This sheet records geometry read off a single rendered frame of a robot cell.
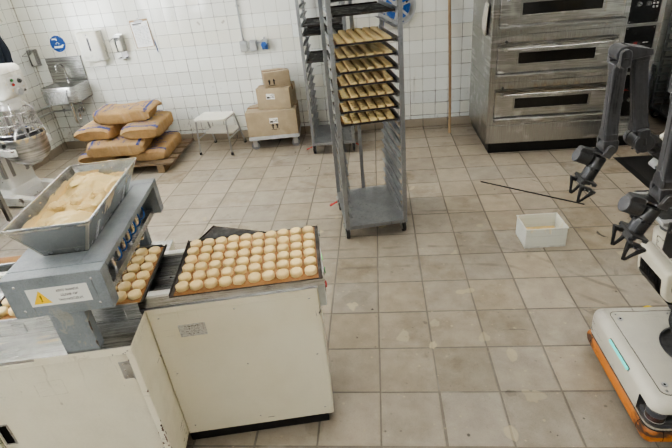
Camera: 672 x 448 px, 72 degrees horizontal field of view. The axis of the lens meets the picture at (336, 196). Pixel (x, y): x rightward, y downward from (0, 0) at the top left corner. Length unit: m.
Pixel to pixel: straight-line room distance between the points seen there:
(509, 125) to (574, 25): 1.06
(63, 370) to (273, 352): 0.79
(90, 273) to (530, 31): 4.23
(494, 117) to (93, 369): 4.14
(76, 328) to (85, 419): 0.48
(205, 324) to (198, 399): 0.44
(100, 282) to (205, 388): 0.80
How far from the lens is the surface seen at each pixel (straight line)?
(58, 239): 1.84
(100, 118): 5.92
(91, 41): 6.53
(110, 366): 2.02
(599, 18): 5.10
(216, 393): 2.33
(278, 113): 5.56
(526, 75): 4.93
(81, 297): 1.81
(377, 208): 3.83
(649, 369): 2.59
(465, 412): 2.57
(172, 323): 2.07
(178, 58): 6.23
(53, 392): 2.19
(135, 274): 2.17
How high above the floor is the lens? 2.02
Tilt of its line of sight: 27 degrees down
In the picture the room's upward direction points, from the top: 6 degrees counter-clockwise
